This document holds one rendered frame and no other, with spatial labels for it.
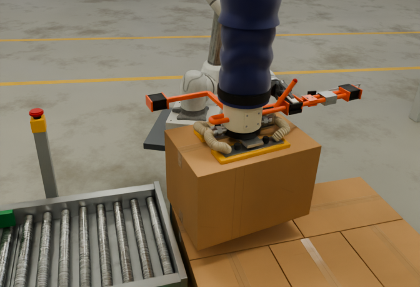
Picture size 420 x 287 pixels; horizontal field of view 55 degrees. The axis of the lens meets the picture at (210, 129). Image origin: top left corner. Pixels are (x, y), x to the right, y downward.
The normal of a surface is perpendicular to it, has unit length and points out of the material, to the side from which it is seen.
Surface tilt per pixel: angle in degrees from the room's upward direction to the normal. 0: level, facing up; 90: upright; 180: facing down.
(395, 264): 0
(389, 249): 0
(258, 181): 90
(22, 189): 0
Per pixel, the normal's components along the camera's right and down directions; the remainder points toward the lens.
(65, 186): 0.04, -0.87
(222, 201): 0.42, 0.46
